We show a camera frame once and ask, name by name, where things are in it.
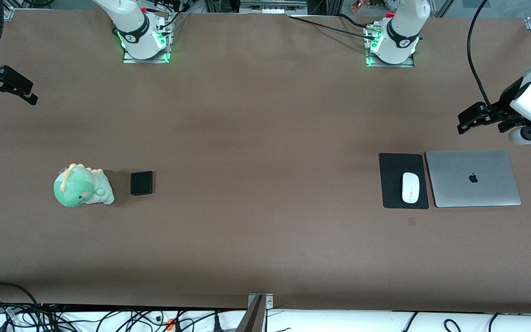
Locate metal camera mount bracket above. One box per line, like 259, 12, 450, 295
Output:
248, 293, 274, 310

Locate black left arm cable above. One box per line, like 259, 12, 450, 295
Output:
466, 0, 524, 125

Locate silver closed laptop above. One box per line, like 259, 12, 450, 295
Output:
425, 150, 522, 208

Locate dark camera mount pole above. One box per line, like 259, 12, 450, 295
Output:
236, 296, 266, 332

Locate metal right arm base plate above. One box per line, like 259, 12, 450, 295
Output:
123, 50, 171, 64

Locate green dinosaur plush toy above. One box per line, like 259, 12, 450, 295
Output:
53, 163, 115, 208

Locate black mouse pad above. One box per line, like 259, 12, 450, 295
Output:
379, 153, 430, 210

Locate silver aluminium frame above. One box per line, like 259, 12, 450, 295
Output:
239, 0, 308, 15

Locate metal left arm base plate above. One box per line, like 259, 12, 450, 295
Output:
366, 54, 415, 68

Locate long black table cable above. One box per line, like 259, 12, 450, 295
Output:
288, 16, 373, 40

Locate short black table cable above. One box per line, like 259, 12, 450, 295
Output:
337, 13, 373, 30

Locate small black square box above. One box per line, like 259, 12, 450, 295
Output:
130, 171, 153, 196

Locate white computer mouse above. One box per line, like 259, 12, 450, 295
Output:
401, 172, 420, 204

